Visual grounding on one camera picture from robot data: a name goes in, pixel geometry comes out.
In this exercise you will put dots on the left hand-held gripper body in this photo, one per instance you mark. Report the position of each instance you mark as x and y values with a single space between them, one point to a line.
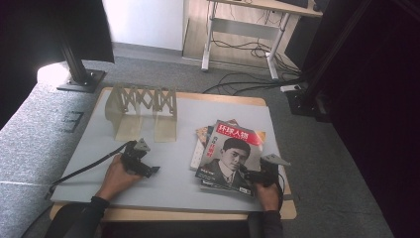
132 158

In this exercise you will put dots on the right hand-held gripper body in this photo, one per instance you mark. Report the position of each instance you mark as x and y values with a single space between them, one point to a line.
267 173

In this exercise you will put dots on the portrait cover magazine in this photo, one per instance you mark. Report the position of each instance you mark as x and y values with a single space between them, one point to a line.
228 155

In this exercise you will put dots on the beige metal expandable book rack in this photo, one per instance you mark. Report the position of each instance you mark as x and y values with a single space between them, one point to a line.
165 130

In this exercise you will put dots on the dark illustrated flame cover magazine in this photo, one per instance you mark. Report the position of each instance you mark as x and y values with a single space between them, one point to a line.
210 133

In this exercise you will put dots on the person's right hand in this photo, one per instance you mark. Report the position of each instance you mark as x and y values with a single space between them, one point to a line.
270 198

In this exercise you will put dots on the person's left hand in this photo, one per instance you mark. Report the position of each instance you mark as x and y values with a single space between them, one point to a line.
115 178

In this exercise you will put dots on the grey tape piece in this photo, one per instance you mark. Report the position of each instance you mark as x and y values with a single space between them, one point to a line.
290 197

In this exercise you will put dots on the white power strip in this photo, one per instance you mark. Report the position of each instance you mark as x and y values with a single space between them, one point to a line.
290 88

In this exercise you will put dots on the grey fabric bench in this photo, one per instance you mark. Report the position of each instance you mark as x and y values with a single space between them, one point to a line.
29 142

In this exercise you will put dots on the black slanted metal stand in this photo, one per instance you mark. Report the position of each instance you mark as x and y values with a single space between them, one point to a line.
317 79

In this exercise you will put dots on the black computer case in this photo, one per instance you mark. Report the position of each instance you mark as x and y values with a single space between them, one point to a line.
298 43

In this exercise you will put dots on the dark curtain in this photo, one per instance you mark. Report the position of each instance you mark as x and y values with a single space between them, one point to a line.
26 33

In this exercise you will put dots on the black metal stand with base plate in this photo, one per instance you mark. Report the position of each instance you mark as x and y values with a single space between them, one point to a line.
81 79

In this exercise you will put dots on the white desk frame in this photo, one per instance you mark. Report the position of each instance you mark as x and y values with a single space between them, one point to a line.
244 28

